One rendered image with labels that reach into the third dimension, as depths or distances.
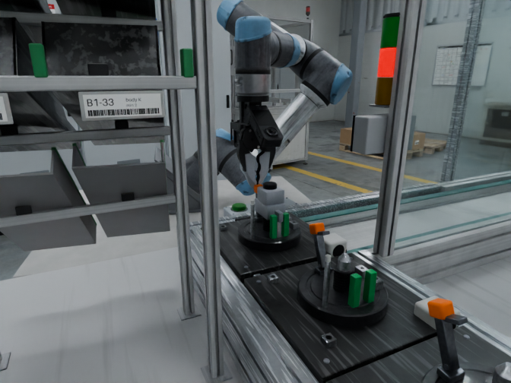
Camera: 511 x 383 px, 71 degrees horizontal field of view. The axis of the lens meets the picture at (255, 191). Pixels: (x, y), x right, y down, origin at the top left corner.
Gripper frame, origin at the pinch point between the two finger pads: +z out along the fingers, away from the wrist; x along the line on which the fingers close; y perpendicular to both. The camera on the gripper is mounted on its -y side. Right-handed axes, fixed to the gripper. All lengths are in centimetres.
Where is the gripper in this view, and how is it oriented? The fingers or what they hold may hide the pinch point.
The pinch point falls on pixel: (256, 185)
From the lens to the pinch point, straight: 82.1
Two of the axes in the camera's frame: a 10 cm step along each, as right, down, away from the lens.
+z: 0.0, 9.5, 3.1
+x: -9.1, 1.3, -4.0
